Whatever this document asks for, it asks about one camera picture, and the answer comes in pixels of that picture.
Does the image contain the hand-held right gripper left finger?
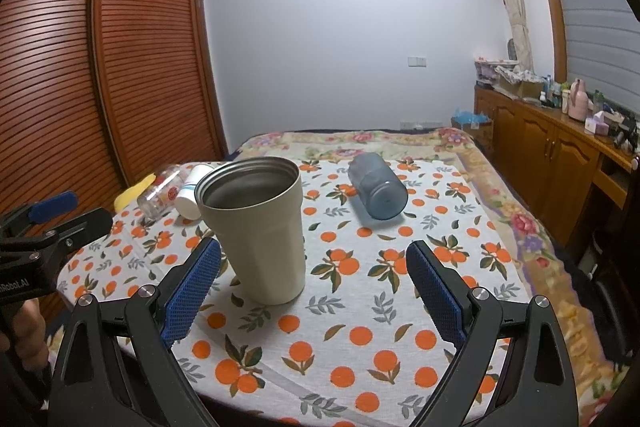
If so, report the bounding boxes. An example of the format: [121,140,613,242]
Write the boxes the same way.
[47,237,223,427]

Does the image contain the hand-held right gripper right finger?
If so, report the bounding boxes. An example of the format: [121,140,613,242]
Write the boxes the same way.
[406,241,581,427]

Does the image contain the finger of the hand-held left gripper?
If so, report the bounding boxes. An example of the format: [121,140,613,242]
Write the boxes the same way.
[46,208,114,259]
[0,191,79,241]

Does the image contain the blue transparent cup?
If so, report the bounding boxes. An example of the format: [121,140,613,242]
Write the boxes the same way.
[347,152,409,221]

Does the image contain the cream steel-lined cup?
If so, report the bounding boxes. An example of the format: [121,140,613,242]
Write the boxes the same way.
[194,157,307,306]

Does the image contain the person's left hand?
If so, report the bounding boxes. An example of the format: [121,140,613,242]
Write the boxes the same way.
[9,298,49,375]

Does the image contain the yellow cloth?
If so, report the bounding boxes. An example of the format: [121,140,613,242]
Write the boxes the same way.
[113,173,157,211]

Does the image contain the clear glass bottle red print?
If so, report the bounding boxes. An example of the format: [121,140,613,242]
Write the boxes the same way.
[136,163,190,221]

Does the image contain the orange fruit print tablecloth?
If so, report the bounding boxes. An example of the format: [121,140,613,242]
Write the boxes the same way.
[56,158,531,427]

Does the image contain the white bottle blue band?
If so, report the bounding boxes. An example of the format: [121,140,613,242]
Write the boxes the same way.
[174,164,216,222]

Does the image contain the floral blanket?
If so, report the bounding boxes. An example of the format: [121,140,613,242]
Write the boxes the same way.
[232,127,631,413]

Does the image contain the wooden louvred wardrobe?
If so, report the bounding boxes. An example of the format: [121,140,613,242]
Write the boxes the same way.
[0,0,231,323]

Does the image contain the blue plastic bags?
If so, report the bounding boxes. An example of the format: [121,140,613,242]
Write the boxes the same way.
[454,108,490,126]

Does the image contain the wooden sideboard cabinet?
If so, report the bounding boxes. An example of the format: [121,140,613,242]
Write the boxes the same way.
[472,84,638,248]

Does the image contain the open cardboard box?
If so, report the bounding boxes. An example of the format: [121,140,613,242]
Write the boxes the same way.
[504,76,545,101]

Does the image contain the floral cloth bundle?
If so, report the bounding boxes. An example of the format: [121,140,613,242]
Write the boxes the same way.
[475,58,521,86]

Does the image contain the group of small bottles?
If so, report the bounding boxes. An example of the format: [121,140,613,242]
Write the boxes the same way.
[539,74,571,110]

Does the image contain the pink thermos jug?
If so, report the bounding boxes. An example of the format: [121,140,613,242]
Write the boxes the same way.
[568,79,589,120]

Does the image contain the black device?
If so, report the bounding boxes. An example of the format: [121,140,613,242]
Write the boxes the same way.
[612,112,639,152]

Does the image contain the grey window blinds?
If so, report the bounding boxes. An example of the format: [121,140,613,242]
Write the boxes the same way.
[537,0,640,108]

